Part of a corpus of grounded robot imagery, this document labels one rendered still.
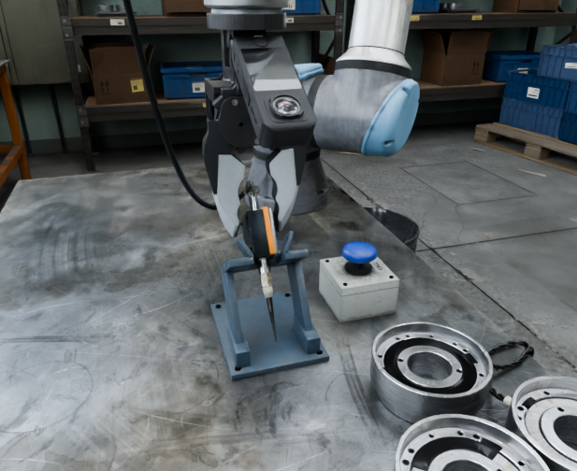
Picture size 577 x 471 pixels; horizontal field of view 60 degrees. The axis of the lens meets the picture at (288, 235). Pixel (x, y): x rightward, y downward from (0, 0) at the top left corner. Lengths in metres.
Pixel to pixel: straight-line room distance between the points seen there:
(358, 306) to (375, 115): 0.30
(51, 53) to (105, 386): 3.65
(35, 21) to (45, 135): 0.86
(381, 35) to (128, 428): 0.60
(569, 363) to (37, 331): 1.72
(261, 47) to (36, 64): 3.67
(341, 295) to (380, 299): 0.05
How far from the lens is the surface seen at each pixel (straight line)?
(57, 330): 0.62
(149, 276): 0.68
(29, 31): 4.07
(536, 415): 0.47
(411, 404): 0.45
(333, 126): 0.77
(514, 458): 0.43
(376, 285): 0.57
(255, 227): 0.50
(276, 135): 0.39
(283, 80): 0.43
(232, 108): 0.47
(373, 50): 0.78
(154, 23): 3.67
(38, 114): 4.39
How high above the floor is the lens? 1.13
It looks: 26 degrees down
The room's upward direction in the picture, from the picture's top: straight up
